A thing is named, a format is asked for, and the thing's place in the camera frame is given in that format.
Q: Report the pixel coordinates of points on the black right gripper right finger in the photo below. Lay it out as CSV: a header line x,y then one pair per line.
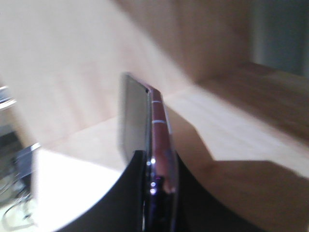
x,y
199,211

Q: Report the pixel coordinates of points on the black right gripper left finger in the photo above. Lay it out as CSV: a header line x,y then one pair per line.
x,y
121,209

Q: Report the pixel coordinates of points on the black foldable smartphone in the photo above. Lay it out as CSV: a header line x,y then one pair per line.
x,y
145,127

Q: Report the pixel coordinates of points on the wooden shelf unit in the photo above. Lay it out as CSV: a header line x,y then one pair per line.
x,y
240,127

